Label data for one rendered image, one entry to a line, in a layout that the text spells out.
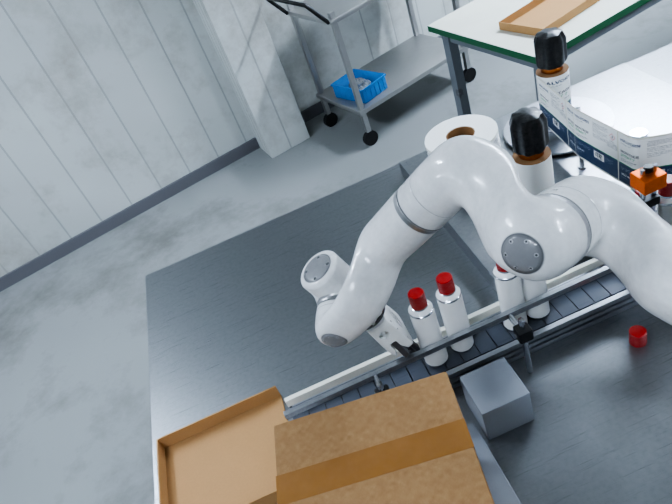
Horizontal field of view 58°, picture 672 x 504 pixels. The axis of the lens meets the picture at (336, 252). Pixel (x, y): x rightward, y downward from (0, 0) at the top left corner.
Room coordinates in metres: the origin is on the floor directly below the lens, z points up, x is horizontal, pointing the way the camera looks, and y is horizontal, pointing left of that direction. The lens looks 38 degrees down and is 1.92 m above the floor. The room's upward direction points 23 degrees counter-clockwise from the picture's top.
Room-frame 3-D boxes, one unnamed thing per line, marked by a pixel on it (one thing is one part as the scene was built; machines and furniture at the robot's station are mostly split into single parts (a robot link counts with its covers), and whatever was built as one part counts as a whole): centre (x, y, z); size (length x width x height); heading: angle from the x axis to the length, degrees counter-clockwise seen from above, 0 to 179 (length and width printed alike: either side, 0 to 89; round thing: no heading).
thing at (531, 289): (0.87, -0.36, 0.98); 0.05 x 0.05 x 0.20
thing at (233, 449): (0.84, 0.39, 0.85); 0.30 x 0.26 x 0.04; 92
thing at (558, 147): (1.49, -0.75, 0.89); 0.31 x 0.31 x 0.01
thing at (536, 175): (1.16, -0.51, 1.03); 0.09 x 0.09 x 0.30
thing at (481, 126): (1.43, -0.44, 0.95); 0.20 x 0.20 x 0.14
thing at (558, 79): (1.49, -0.75, 1.04); 0.09 x 0.09 x 0.29
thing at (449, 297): (0.87, -0.18, 0.98); 0.05 x 0.05 x 0.20
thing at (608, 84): (1.33, -0.71, 0.86); 0.80 x 0.67 x 0.05; 92
